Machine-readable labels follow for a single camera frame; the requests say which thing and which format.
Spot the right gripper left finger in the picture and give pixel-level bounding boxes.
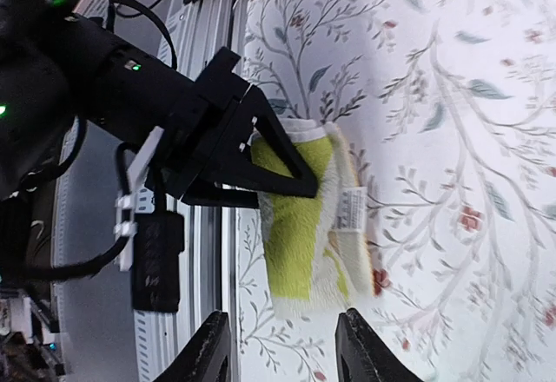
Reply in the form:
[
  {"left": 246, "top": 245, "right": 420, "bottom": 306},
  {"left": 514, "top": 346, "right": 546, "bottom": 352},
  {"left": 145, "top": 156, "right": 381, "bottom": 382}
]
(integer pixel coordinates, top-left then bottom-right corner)
[{"left": 155, "top": 311, "right": 231, "bottom": 382}]

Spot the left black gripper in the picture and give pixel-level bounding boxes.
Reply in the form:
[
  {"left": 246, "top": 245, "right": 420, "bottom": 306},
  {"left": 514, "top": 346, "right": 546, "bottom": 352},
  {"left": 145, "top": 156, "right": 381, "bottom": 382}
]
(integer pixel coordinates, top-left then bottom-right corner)
[{"left": 164, "top": 47, "right": 317, "bottom": 207}]

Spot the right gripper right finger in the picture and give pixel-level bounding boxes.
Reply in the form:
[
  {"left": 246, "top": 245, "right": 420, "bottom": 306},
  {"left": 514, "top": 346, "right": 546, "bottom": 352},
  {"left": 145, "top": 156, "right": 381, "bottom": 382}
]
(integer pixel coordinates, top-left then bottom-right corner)
[{"left": 335, "top": 308, "right": 422, "bottom": 382}]

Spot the cream green patterned towel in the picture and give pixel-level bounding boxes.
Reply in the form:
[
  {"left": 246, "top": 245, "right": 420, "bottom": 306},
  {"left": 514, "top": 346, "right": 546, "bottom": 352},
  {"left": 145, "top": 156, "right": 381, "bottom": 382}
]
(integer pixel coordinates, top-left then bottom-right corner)
[{"left": 258, "top": 118, "right": 374, "bottom": 319}]

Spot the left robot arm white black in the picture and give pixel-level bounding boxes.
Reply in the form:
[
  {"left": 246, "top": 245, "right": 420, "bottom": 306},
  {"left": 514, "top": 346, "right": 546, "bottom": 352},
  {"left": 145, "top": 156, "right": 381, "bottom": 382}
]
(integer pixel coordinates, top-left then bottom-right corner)
[{"left": 1, "top": 0, "right": 318, "bottom": 282}]

